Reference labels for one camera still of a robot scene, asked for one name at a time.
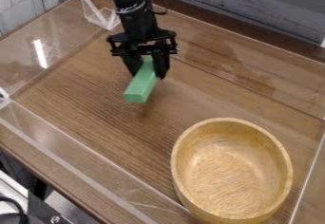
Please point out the clear acrylic tray wall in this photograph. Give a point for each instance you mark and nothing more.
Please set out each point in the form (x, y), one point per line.
(102, 150)

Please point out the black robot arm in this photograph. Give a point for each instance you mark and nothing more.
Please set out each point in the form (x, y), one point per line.
(143, 38)

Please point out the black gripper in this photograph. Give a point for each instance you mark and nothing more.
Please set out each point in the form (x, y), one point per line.
(143, 38)

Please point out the clear acrylic corner bracket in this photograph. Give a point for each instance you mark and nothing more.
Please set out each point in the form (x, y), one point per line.
(105, 17)

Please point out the brown wooden bowl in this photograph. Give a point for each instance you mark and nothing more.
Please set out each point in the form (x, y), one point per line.
(232, 171)

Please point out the green rectangular block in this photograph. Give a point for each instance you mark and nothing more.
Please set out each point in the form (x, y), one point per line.
(141, 86)

